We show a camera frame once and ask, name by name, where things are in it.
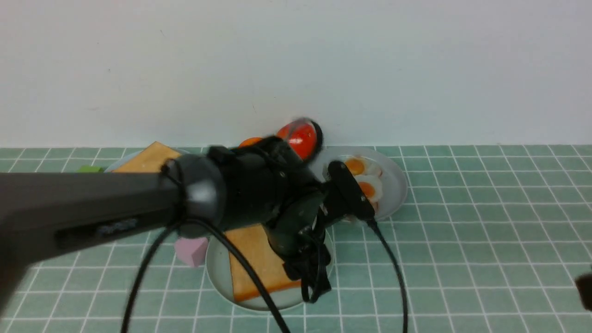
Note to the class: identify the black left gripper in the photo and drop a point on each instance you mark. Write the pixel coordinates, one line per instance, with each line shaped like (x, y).
(268, 184)

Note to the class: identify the toast slice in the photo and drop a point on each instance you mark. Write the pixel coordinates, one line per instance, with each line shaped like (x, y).
(149, 160)
(253, 244)

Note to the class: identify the fried egg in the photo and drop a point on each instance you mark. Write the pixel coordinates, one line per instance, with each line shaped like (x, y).
(375, 206)
(371, 186)
(359, 165)

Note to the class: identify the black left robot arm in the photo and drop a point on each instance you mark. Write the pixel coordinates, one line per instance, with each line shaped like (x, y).
(47, 215)

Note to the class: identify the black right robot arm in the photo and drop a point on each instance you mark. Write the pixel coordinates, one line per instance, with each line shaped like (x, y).
(583, 285)

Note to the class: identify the green front plate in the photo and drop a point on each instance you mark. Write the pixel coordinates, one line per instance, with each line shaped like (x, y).
(218, 270)

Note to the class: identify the grey egg plate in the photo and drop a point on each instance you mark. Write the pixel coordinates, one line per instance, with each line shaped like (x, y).
(394, 183)

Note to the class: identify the pink cube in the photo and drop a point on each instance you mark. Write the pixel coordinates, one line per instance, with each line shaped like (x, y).
(192, 252)

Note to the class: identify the red tomato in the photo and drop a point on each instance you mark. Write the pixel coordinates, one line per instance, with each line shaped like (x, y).
(302, 136)

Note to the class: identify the orange fruit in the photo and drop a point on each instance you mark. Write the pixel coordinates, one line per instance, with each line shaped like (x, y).
(250, 142)

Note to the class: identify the grey bread plate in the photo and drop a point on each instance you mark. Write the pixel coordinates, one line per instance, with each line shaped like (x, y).
(130, 156)

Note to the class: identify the green cube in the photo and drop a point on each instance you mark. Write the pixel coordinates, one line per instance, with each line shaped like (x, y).
(90, 169)

